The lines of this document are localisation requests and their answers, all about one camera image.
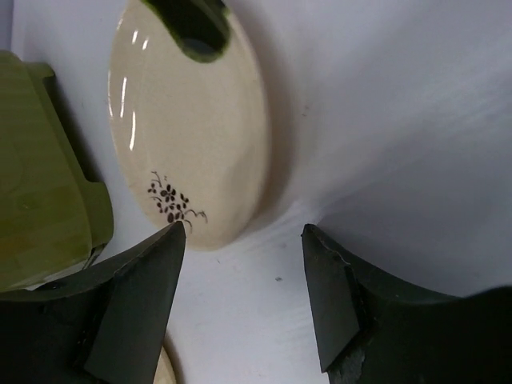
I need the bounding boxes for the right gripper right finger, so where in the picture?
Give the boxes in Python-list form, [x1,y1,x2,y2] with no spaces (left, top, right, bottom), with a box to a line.
[302,224,511,383]

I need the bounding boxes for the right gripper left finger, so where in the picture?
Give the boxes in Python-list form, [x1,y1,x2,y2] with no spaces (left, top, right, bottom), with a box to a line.
[1,223,186,383]

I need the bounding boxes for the olive green plastic bin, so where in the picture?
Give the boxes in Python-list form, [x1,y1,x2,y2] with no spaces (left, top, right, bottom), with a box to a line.
[1,50,114,292]

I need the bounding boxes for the cream plate brown marks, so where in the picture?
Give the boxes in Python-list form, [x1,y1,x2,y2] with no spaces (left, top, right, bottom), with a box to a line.
[153,337,183,384]

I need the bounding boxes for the cream plate black splash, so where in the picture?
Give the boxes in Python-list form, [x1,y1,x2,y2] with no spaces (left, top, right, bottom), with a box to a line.
[107,1,271,250]

